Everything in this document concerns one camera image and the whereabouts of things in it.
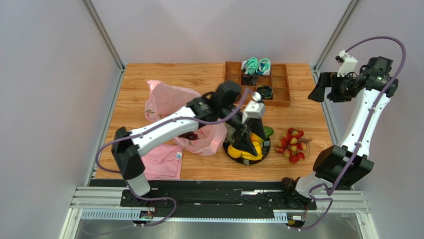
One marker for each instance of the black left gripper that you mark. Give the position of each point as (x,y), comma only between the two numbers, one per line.
(244,143)

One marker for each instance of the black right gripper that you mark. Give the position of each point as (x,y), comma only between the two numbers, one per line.
(330,86)

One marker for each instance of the fake green orange mango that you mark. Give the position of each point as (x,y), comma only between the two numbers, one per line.
(268,131)

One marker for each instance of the fake yellow lemon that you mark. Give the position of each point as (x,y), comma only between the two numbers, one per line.
(233,152)

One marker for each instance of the fake dark plum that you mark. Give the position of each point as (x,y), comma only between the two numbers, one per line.
(289,184)

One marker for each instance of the pink plastic bag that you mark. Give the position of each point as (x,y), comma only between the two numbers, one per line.
(165,100)

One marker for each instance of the fake green netted melon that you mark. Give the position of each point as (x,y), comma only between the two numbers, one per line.
(230,133)

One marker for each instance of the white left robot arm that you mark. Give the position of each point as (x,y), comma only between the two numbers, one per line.
(242,109)

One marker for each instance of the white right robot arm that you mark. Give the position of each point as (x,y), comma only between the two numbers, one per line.
(347,162)

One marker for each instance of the fake dark grapes bunch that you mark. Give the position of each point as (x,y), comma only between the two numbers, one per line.
(190,136)

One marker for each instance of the black rimmed plate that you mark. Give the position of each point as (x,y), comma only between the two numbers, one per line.
(246,158)

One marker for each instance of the dark blue yellow rolled sock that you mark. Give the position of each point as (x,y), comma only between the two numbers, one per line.
(266,92)

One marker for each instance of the wooden compartment tray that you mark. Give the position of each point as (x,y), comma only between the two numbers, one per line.
(278,80)

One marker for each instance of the black patterned rolled sock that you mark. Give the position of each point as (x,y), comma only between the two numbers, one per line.
(249,79)

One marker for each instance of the teal white rolled sock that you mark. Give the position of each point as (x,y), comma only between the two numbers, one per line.
(249,66)

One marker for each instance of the pink folded cloth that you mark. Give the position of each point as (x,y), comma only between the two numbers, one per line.
(163,163)

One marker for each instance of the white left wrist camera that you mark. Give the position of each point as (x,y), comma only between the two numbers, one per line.
(255,108)

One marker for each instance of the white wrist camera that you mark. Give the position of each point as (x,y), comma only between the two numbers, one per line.
(255,108)
(347,63)

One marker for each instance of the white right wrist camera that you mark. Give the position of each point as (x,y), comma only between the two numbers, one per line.
(347,63)

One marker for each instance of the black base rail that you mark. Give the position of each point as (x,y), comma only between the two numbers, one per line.
(211,199)

